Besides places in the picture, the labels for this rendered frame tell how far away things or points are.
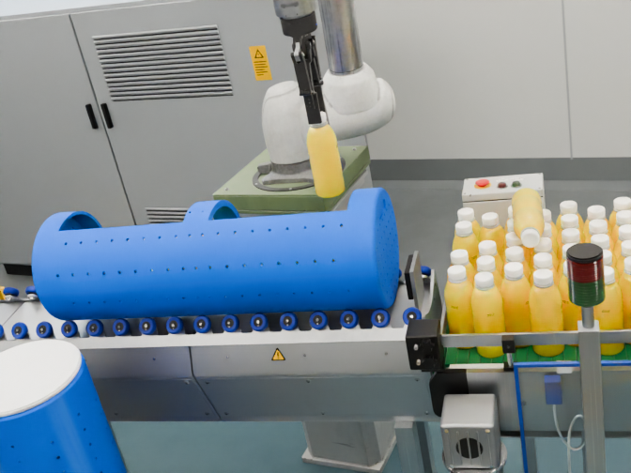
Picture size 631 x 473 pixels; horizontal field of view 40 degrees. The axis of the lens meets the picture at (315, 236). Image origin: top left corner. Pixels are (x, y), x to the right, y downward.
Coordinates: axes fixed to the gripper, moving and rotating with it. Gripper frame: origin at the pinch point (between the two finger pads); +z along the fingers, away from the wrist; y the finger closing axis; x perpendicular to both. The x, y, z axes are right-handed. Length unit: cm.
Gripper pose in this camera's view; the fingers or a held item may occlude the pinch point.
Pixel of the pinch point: (315, 105)
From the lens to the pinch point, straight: 191.0
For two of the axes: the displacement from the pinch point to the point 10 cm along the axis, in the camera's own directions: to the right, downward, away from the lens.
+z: 1.8, 8.8, 4.4
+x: 9.6, -0.6, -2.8
